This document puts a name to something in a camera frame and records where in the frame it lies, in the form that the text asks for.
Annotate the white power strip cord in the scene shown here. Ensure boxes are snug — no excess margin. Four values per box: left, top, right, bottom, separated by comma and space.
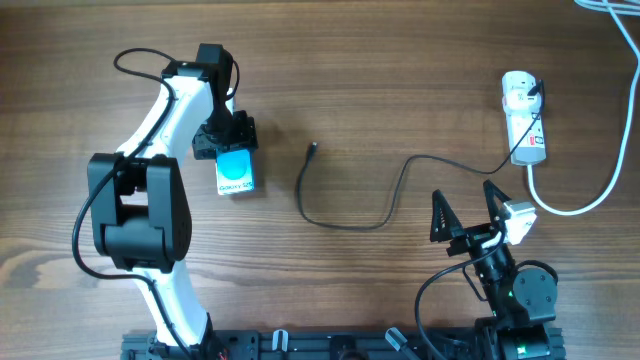
525, 0, 640, 217

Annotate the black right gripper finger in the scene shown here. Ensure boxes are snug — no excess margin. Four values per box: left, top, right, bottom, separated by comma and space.
483, 180, 511, 225
430, 190, 464, 242

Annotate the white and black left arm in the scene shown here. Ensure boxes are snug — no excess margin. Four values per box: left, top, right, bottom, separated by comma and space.
71, 43, 258, 359

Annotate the white USB charger plug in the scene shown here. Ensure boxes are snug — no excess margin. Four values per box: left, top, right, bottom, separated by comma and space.
502, 87, 542, 115

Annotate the smartphone with teal screen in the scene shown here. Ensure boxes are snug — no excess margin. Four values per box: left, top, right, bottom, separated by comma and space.
216, 149, 255, 195

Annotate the black USB charger cable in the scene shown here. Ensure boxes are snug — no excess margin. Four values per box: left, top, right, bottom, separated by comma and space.
295, 79, 546, 232

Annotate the white power strip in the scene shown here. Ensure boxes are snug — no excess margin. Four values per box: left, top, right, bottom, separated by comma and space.
502, 71, 546, 166

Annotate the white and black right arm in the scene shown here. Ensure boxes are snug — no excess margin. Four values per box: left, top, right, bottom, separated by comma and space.
414, 180, 566, 359

